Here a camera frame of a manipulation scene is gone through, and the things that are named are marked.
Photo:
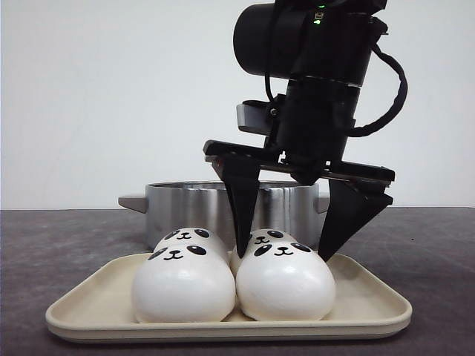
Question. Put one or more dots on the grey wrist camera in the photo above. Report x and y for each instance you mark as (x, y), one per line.
(256, 117)

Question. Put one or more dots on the panda bun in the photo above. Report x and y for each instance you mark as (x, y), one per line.
(258, 238)
(183, 283)
(285, 281)
(195, 236)

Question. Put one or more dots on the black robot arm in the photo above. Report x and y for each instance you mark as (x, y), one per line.
(322, 48)

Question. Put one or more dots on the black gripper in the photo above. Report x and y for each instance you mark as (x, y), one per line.
(308, 139)

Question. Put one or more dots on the stainless steel steamer pot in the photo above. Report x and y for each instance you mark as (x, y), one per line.
(287, 206)

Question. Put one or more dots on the cream rectangular tray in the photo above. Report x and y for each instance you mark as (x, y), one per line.
(98, 310)

